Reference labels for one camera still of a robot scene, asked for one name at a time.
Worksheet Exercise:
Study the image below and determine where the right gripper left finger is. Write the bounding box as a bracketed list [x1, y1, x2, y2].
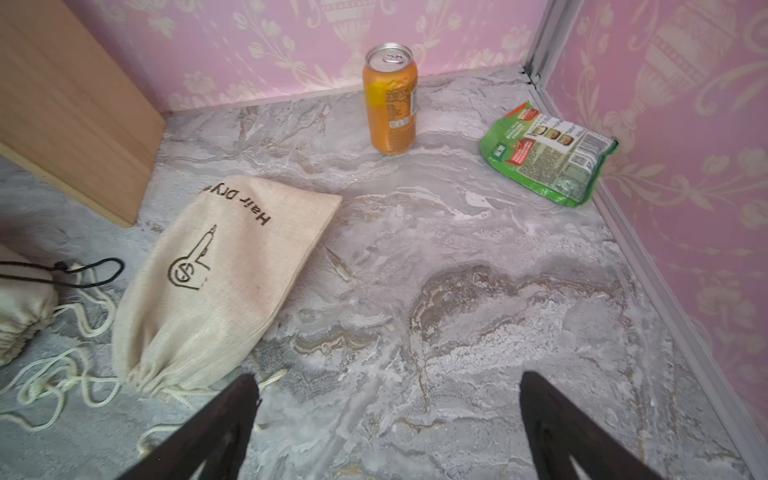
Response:
[121, 374, 261, 479]

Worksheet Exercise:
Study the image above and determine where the black drawstring pouch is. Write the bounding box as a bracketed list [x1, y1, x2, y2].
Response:
[1, 257, 126, 290]

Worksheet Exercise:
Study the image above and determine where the wooden two-tier shelf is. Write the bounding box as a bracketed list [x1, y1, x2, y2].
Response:
[1, 1, 166, 227]

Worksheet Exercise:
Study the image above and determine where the beige linen drawstring bag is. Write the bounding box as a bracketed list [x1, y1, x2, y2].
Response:
[0, 242, 121, 433]

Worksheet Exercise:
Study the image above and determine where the green snack packet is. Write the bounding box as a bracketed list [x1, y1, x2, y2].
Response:
[479, 102, 619, 208]

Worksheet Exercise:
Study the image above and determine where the beige pouch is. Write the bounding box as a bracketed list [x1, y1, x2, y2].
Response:
[112, 176, 342, 401]

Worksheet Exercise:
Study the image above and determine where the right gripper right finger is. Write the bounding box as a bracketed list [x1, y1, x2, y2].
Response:
[519, 371, 660, 479]

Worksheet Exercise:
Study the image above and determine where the orange drink can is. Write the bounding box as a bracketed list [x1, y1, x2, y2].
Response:
[362, 42, 418, 155]

